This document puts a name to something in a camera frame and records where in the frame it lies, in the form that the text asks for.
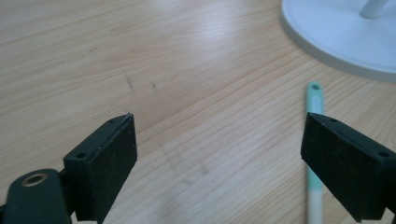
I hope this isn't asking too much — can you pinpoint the white round stand base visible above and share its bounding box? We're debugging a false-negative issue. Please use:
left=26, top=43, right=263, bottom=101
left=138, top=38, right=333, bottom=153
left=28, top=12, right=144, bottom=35
left=278, top=0, right=396, bottom=84

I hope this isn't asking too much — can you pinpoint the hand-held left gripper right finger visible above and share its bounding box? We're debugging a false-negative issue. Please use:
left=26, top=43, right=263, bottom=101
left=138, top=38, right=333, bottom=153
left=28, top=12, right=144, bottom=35
left=300, top=112, right=396, bottom=223

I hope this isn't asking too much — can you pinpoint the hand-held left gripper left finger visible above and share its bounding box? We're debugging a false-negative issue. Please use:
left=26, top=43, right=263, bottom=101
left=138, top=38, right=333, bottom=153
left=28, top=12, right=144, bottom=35
left=63, top=112, right=138, bottom=224

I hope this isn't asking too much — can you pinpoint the green and white toothbrush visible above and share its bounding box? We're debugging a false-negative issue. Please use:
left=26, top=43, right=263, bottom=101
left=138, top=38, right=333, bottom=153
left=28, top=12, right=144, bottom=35
left=304, top=81, right=325, bottom=224

